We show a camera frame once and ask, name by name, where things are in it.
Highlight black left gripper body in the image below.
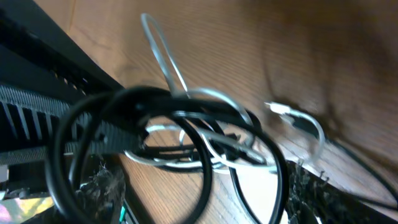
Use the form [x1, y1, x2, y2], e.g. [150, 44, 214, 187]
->
[0, 0, 147, 200]

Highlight black cable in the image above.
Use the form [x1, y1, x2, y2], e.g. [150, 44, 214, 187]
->
[45, 86, 398, 224]

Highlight white cable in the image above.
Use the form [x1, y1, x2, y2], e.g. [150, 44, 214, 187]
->
[123, 12, 326, 175]

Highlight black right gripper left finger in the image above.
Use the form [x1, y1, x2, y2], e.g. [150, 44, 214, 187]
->
[76, 165, 126, 224]

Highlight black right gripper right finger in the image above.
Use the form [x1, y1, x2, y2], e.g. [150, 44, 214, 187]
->
[285, 161, 397, 224]

